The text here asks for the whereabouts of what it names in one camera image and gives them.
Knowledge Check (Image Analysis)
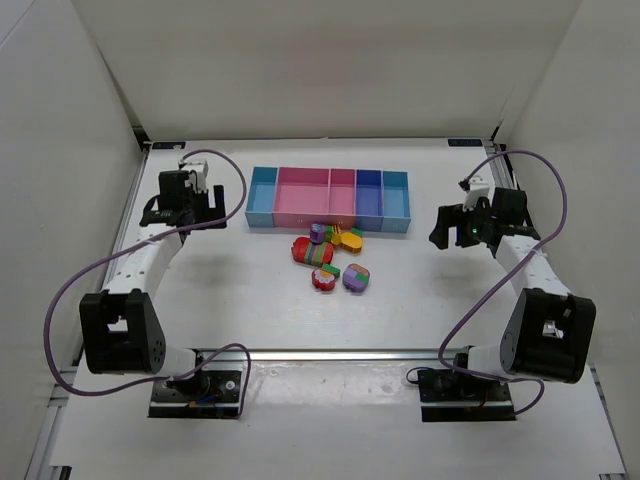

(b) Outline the orange yellow lego block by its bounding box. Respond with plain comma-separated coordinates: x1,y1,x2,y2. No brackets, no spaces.
332,228,363,254

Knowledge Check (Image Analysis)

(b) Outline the purple green lego block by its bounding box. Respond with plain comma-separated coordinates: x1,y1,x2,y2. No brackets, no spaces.
342,263,370,293

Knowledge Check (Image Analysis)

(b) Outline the red flower lego block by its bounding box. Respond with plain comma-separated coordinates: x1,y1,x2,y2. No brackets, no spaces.
311,264,341,292

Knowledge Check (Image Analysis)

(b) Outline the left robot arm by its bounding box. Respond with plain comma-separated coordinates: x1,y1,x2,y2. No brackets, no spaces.
79,161,226,377

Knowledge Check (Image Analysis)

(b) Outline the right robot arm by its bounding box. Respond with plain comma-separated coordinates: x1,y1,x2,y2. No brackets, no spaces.
429,187,596,384

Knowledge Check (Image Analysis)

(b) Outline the left light blue bin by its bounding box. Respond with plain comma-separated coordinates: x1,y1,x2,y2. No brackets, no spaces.
245,166,278,228

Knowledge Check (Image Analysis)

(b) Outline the light blue bin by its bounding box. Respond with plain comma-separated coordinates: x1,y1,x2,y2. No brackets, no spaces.
245,166,278,228
381,171,411,234

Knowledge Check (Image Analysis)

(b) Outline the right light blue bin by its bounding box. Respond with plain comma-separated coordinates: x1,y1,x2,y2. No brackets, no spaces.
381,171,411,234

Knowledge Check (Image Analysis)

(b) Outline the dark blue bin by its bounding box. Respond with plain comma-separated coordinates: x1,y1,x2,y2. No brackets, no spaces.
355,170,383,232

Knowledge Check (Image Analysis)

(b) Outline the red striped lego block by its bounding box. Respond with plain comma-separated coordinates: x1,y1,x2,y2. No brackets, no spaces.
291,237,334,268

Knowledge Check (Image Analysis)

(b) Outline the small purple lego block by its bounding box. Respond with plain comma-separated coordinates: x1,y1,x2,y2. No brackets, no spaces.
309,223,326,244

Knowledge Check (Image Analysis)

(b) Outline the small pink bin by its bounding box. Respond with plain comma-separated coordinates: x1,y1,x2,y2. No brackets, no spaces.
329,169,356,229

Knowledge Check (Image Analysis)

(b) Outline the yellow striped lego block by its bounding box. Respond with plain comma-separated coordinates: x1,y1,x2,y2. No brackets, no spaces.
330,225,343,240

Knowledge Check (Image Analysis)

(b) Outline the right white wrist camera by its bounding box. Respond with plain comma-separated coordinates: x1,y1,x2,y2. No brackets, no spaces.
459,175,490,212

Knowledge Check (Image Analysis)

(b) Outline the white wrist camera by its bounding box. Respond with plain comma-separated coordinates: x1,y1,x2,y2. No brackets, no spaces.
178,158,209,194
459,175,490,212

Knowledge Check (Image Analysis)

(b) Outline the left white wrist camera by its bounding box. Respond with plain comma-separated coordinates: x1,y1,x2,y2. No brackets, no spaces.
178,158,209,194

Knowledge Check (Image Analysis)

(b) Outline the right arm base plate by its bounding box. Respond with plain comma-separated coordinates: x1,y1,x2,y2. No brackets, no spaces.
405,367,516,423

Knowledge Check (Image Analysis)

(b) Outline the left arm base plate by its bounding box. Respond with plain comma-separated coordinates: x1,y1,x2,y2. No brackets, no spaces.
148,360,245,420

